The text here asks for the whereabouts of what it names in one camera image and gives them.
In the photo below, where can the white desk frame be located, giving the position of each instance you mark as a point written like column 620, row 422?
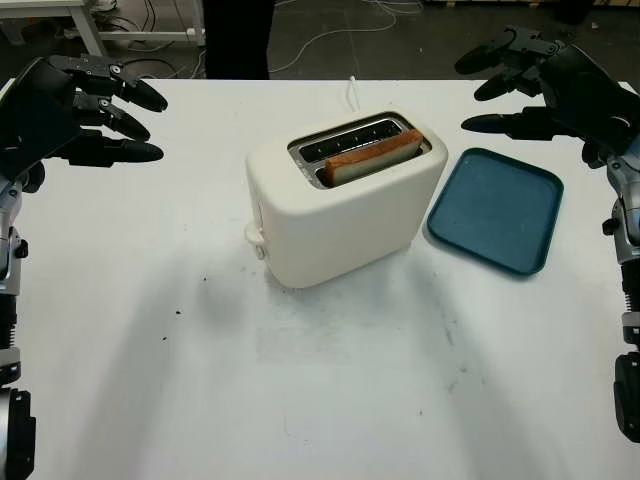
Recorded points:
column 85, row 25

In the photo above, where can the blue plastic tray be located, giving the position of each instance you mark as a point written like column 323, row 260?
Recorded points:
column 490, row 210

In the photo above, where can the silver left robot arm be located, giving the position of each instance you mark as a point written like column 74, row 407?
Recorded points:
column 7, row 225

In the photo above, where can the slice of toast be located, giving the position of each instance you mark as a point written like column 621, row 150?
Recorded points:
column 370, row 160

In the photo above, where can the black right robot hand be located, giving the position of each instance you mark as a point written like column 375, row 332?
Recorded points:
column 565, row 75

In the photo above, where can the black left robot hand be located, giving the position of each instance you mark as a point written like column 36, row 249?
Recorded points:
column 100, row 107

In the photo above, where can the cream two-slot toaster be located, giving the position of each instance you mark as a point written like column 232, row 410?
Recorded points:
column 325, row 235

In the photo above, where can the person in black trousers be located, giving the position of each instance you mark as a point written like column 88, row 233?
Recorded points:
column 235, row 40

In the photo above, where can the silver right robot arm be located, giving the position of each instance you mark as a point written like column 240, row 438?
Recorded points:
column 627, row 200

